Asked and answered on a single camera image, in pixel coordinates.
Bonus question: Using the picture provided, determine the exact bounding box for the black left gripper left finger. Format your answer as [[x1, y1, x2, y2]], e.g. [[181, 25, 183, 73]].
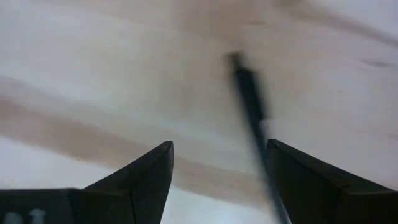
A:
[[0, 141, 174, 224]]

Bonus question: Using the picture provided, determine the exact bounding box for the black pen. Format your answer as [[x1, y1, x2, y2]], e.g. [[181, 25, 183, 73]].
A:
[[226, 51, 293, 224]]

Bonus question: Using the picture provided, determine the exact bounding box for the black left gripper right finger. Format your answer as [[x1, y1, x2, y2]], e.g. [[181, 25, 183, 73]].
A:
[[267, 139, 398, 224]]

